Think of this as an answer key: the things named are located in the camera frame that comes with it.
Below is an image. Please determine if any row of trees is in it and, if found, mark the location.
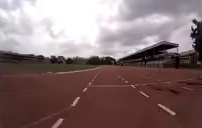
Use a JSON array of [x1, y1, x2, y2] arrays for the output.
[[35, 54, 117, 66]]

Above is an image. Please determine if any low building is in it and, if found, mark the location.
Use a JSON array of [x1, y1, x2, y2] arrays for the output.
[[0, 48, 45, 64]]

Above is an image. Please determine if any red running track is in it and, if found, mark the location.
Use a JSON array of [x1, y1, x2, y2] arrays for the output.
[[0, 64, 202, 128]]

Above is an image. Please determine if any grass field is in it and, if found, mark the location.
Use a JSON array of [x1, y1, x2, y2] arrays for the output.
[[0, 63, 100, 75]]

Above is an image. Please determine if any roofed grandstand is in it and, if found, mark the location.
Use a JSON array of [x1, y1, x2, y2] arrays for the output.
[[117, 40, 198, 68]]

